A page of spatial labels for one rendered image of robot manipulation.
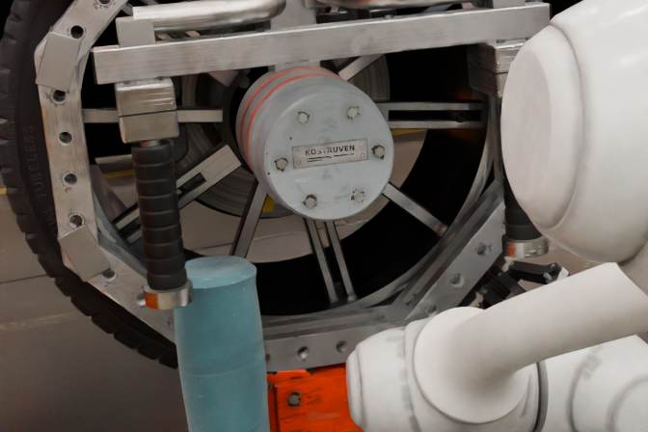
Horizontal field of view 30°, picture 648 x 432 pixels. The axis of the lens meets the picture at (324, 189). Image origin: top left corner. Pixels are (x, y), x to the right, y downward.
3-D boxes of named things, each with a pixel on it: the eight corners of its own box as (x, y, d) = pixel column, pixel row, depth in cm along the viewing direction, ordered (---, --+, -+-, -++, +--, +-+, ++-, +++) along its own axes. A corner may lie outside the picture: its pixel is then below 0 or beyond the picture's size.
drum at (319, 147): (359, 175, 139) (349, 52, 136) (407, 219, 119) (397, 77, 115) (237, 189, 137) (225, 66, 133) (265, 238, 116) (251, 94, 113)
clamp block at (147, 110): (173, 121, 114) (166, 65, 113) (180, 138, 105) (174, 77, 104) (119, 127, 113) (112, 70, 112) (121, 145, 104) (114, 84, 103)
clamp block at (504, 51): (516, 81, 120) (514, 28, 118) (550, 94, 111) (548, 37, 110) (467, 87, 119) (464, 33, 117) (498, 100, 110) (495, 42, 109)
